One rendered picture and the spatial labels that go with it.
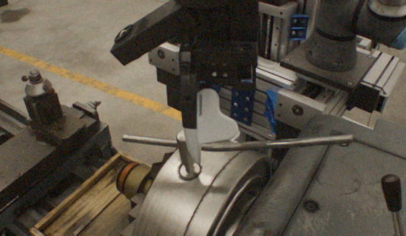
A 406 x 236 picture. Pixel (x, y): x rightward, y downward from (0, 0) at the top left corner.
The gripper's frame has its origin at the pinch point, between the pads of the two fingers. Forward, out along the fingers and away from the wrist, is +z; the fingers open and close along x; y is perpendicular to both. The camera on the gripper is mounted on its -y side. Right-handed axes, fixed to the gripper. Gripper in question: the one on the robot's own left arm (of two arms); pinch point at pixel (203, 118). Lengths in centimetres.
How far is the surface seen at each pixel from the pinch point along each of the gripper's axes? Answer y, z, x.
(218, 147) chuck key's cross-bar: 1.6, 5.6, -0.4
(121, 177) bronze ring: -20.8, 25.1, 4.7
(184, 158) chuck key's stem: -3.5, 8.2, -1.0
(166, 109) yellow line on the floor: -72, 158, 150
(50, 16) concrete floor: -269, 171, 306
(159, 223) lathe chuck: -7.0, 15.8, -8.7
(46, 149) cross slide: -54, 39, 19
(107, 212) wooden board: -32, 47, 7
